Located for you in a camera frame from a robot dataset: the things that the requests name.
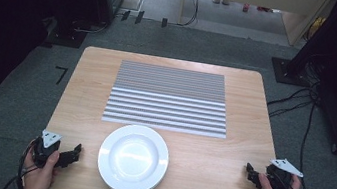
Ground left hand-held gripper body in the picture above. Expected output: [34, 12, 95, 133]
[29, 127, 65, 171]

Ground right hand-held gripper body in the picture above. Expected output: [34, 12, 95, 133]
[263, 155, 307, 189]

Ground person's left hand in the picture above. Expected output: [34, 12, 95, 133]
[19, 144, 62, 189]

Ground white round plate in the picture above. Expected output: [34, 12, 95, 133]
[93, 119, 174, 189]

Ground grey striped placemat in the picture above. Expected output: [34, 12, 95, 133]
[101, 58, 236, 140]

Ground white shoes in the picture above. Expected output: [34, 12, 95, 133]
[212, 0, 231, 7]

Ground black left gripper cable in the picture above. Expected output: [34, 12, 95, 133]
[2, 134, 45, 189]

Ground black floor cables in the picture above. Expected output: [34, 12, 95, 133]
[264, 72, 324, 126]

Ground black stand base plate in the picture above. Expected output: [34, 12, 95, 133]
[267, 55, 315, 88]
[41, 24, 88, 52]

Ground black hanging cable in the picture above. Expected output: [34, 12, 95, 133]
[176, 0, 203, 30]

